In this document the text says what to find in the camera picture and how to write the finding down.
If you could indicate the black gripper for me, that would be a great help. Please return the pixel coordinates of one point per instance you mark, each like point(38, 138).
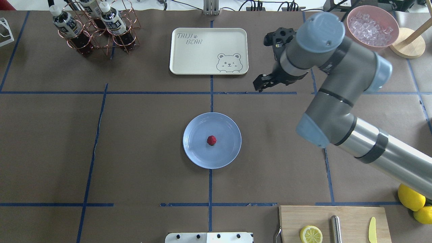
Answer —
point(282, 77)

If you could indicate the blue plate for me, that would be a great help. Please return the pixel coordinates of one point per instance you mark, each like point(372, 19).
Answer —
point(227, 147)

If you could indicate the red strawberry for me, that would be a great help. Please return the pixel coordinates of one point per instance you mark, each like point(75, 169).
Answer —
point(211, 140)

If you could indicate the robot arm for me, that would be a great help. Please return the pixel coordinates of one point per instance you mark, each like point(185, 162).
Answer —
point(352, 70)

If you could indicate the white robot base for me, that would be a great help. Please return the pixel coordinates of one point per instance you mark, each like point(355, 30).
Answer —
point(210, 237)

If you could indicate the cream bear tray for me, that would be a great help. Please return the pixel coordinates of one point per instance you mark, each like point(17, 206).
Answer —
point(209, 51)

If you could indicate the round wooden lid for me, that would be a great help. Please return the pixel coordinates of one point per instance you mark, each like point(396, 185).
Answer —
point(410, 51)

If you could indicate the steel rod black cap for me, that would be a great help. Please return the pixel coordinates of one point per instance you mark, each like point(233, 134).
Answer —
point(336, 229)

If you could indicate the lemon half slice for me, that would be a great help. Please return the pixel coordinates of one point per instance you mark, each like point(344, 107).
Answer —
point(311, 234)

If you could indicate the bottle white cap right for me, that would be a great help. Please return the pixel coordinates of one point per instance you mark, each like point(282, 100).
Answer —
point(93, 10)

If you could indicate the bottle white cap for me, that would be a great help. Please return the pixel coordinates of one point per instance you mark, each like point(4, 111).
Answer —
point(70, 29)
point(93, 10)
point(115, 24)

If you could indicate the wooden stand pole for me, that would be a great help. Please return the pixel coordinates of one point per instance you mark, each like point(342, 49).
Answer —
point(418, 32)

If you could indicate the bottle white cap bottom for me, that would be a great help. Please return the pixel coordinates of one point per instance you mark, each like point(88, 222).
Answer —
point(115, 24)

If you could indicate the yellow lemon front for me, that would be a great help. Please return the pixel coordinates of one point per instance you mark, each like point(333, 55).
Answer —
point(410, 198)

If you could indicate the yellow lemon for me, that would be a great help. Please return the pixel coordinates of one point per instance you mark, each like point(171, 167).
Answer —
point(410, 198)
point(423, 215)

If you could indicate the yellow plastic knife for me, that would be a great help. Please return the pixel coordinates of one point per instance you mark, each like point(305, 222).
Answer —
point(372, 233)

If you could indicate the bottle white cap left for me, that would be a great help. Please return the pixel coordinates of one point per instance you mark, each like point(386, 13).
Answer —
point(70, 29)

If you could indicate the yellow lemon rear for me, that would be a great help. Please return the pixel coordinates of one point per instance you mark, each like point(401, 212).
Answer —
point(423, 215)

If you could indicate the copper wire bottle rack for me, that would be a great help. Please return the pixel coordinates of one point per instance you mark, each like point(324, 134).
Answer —
point(87, 15)

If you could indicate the white wire rack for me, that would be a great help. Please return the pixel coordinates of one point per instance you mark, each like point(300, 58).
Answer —
point(6, 36)

